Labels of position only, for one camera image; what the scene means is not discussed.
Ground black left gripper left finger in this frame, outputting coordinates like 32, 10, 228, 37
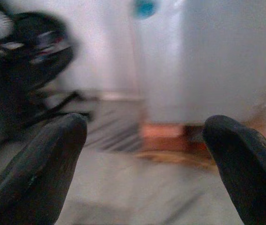
0, 113, 88, 225

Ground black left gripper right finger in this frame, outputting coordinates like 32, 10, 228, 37
202, 114, 266, 225

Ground orange brick fridge support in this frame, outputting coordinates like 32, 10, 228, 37
141, 123, 210, 157

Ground silver fridge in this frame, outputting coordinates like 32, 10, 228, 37
136, 0, 266, 125

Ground blue fridge sticker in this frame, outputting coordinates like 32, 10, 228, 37
133, 0, 156, 18

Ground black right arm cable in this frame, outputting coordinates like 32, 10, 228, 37
39, 90, 93, 120

